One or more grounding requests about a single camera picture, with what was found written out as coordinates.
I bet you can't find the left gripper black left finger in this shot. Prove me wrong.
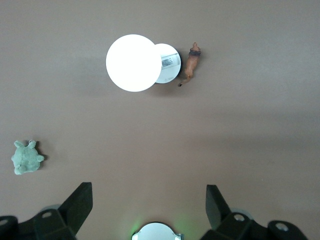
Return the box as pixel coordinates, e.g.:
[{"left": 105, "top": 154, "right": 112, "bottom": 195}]
[{"left": 0, "top": 181, "right": 94, "bottom": 240}]

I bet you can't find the white round desk lamp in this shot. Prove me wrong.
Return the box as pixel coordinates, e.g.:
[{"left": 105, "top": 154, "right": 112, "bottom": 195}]
[{"left": 105, "top": 33, "right": 182, "bottom": 93}]

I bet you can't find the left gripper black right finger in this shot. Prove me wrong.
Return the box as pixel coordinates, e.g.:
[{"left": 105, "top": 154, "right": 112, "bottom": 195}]
[{"left": 199, "top": 184, "right": 310, "bottom": 240}]

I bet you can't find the brown lion statue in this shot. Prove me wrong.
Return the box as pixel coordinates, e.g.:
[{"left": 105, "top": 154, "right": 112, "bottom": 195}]
[{"left": 177, "top": 41, "right": 203, "bottom": 88}]

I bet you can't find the green plush turtle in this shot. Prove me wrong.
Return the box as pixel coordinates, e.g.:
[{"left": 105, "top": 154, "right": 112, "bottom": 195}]
[{"left": 10, "top": 139, "right": 46, "bottom": 176}]

